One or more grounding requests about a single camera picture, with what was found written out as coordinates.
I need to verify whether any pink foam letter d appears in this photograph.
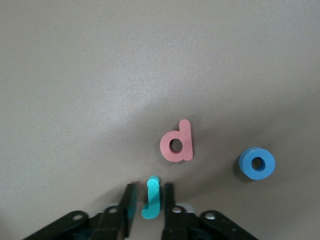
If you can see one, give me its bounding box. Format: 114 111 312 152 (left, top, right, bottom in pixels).
159 118 195 163

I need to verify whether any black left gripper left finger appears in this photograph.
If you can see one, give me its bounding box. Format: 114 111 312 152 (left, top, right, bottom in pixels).
22 183 138 240

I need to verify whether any brown table cover sheet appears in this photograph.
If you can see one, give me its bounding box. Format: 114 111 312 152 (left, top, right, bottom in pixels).
0 0 320 240

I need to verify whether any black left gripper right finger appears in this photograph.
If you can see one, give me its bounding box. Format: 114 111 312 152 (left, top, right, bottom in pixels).
161 182 259 240

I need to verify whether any blue foam letter o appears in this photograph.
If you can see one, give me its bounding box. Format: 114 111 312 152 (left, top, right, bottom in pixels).
238 146 276 181

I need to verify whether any teal foam letter j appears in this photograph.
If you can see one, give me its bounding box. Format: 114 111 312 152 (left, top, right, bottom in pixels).
141 175 161 220

